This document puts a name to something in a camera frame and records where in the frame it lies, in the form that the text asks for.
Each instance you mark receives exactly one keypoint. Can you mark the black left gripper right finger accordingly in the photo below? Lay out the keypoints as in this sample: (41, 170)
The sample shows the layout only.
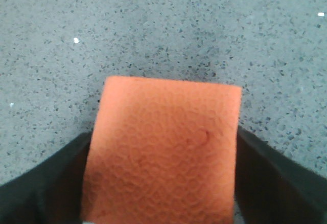
(271, 188)

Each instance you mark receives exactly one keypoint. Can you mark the orange foam cube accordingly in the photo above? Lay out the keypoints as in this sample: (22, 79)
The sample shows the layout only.
(162, 151)

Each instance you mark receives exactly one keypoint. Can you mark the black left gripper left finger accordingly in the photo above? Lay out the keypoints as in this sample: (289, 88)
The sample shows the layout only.
(50, 192)

